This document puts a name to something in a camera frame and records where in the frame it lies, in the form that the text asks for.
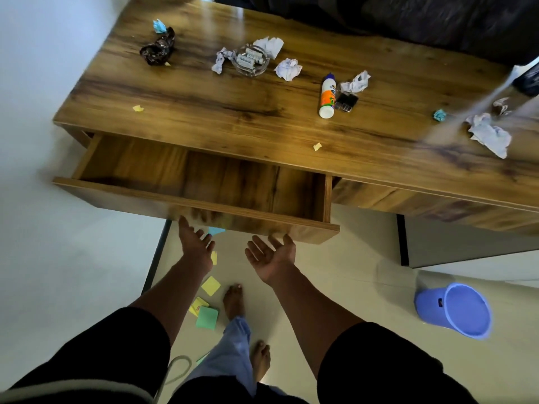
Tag large crumpled white tissue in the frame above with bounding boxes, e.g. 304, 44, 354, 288
465, 113, 513, 160

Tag person's left hand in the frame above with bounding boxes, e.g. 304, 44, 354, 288
178, 215, 216, 276

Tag green sticky note pad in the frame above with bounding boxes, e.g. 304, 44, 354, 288
195, 306, 220, 331

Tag person's foot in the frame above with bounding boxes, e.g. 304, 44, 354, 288
250, 340, 272, 384
223, 283, 246, 321

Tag white paper pieces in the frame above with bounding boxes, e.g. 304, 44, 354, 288
237, 48, 266, 68

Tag yellow sticky note pad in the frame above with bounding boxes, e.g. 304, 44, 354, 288
188, 296, 210, 318

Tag black binder clips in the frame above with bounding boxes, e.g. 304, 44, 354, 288
334, 92, 359, 113

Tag wooden desk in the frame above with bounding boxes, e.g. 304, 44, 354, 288
52, 0, 539, 270

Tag clear glass ashtray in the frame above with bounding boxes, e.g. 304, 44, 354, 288
230, 44, 271, 77

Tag black desk leg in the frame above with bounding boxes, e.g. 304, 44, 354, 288
141, 219, 173, 296
396, 214, 410, 267

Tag person's left foot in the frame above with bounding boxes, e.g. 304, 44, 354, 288
223, 283, 246, 321

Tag person's right forearm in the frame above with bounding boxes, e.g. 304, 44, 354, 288
269, 267, 365, 380

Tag dark fabric sofa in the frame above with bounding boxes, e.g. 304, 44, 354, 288
213, 0, 539, 67

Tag black shirt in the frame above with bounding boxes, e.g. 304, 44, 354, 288
0, 306, 479, 404

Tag blue plastic bucket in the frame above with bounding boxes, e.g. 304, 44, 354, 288
414, 283, 493, 341

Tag light blue trousers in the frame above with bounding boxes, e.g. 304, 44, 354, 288
177, 316, 288, 398

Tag person's right foot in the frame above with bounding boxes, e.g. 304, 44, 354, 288
250, 340, 272, 384

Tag open wooden drawer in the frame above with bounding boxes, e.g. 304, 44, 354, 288
52, 132, 341, 245

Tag black plastic bag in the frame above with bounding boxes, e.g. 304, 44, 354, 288
511, 59, 539, 97

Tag crumpled white paper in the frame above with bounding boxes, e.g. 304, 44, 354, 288
253, 36, 285, 60
211, 47, 233, 75
274, 58, 303, 82
340, 70, 371, 94

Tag white glue bottle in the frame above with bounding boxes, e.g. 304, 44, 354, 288
318, 73, 337, 119

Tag dark crumpled wrapper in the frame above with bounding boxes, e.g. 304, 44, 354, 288
139, 27, 176, 66

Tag person's left forearm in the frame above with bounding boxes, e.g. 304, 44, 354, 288
130, 258, 213, 346

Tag person's right hand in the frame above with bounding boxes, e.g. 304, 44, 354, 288
245, 234, 302, 288

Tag grey cable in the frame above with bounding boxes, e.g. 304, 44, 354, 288
154, 355, 193, 404

